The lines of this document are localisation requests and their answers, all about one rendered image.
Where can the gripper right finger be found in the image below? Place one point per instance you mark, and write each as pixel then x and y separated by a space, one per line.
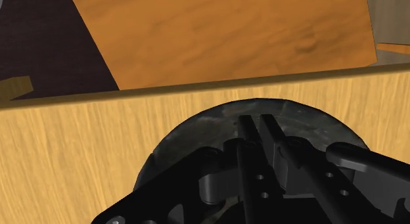
pixel 307 172

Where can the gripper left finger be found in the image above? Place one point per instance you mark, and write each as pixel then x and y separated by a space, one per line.
pixel 250 165

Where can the light wooden table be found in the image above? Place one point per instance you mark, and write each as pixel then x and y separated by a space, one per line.
pixel 70 159

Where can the dark marbled round plate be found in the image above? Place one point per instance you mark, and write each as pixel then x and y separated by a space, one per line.
pixel 205 124

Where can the orange wood-patterned robot stand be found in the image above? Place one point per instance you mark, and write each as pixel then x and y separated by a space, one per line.
pixel 224 37

